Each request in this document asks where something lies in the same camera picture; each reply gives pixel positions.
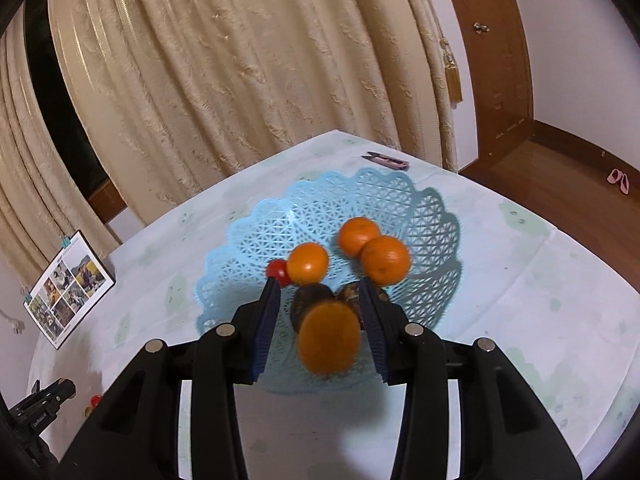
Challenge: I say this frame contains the small round tangerine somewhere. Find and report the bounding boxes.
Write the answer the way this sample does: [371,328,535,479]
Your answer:
[338,216,382,258]

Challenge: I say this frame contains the brown wooden door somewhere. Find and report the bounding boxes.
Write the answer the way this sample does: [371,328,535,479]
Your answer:
[437,0,533,171]

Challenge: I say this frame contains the wooden window sill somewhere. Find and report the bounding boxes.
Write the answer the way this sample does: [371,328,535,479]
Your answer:
[89,180,128,223]

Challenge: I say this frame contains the white power plug cable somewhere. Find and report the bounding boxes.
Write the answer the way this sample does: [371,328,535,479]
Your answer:
[0,309,26,336]

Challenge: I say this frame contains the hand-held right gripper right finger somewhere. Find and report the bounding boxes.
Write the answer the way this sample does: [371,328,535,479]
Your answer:
[356,276,583,480]

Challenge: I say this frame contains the photo desk calendar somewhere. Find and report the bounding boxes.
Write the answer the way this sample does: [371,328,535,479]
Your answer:
[23,230,117,351]

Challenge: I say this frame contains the large rough round orange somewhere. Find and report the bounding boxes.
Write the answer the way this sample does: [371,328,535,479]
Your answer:
[360,235,412,286]

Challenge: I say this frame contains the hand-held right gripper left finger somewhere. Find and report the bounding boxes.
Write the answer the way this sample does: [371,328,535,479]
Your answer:
[60,276,282,480]

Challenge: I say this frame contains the light blue plastic basket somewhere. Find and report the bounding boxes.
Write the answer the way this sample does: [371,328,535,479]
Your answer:
[194,167,463,396]

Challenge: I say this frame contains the beige curtain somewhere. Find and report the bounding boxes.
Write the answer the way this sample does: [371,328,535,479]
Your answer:
[47,0,458,211]
[0,25,121,286]

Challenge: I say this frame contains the dark brown passion fruit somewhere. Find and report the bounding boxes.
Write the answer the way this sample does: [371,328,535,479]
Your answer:
[291,283,335,333]
[336,281,391,328]

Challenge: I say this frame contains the gold curtain tassel tieback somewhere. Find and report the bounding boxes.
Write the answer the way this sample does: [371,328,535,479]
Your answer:
[415,0,463,106]

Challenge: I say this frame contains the smooth oval orange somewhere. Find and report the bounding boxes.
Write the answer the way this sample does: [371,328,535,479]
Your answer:
[286,242,330,286]
[298,300,362,377]

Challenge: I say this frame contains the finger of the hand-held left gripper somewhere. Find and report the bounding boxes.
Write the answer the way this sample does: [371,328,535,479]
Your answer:
[50,378,77,403]

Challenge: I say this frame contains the pink thread snips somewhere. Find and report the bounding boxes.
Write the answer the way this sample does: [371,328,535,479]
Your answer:
[364,151,410,170]

